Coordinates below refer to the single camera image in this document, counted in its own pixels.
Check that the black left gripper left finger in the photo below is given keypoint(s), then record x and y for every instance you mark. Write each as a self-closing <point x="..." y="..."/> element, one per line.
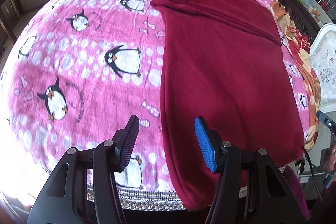
<point x="82" y="187"/>

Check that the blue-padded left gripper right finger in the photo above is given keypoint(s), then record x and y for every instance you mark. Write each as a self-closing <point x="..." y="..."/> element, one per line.
<point x="251" y="188"/>

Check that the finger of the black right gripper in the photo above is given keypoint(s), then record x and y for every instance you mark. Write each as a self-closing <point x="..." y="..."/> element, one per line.
<point x="327" y="121"/>

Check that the dark red fleece sweater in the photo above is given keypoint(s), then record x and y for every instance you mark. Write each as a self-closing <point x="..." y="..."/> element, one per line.
<point x="223" y="61"/>

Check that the white ornate chair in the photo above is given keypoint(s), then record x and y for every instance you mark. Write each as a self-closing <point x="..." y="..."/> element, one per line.
<point x="322" y="59"/>

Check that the orange red floral blanket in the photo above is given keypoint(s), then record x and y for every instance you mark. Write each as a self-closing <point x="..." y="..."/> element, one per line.
<point x="299" y="48"/>

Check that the dark carved wooden headboard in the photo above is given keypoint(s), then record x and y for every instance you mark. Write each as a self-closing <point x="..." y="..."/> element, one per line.
<point x="302" y="18"/>

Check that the pink penguin fleece blanket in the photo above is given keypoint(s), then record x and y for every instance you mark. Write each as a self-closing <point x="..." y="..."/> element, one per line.
<point x="79" y="69"/>

